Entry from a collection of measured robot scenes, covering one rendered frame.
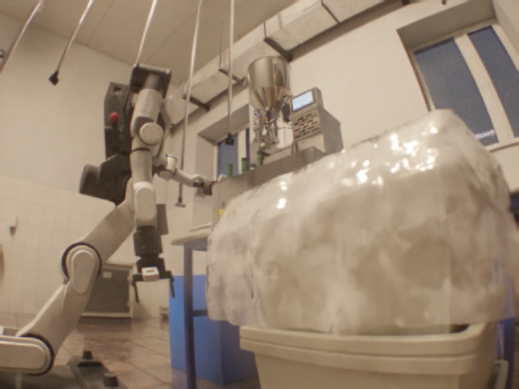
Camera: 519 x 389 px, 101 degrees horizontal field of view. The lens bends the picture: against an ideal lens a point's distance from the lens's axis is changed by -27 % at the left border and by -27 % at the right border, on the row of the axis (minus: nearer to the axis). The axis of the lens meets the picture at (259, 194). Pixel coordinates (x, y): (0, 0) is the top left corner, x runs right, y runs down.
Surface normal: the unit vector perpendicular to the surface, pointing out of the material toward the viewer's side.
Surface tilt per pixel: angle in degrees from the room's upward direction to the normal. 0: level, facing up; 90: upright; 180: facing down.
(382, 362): 90
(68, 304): 115
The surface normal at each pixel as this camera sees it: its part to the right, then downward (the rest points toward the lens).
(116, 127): 0.44, -0.30
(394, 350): -0.77, -0.17
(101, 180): 0.64, 0.14
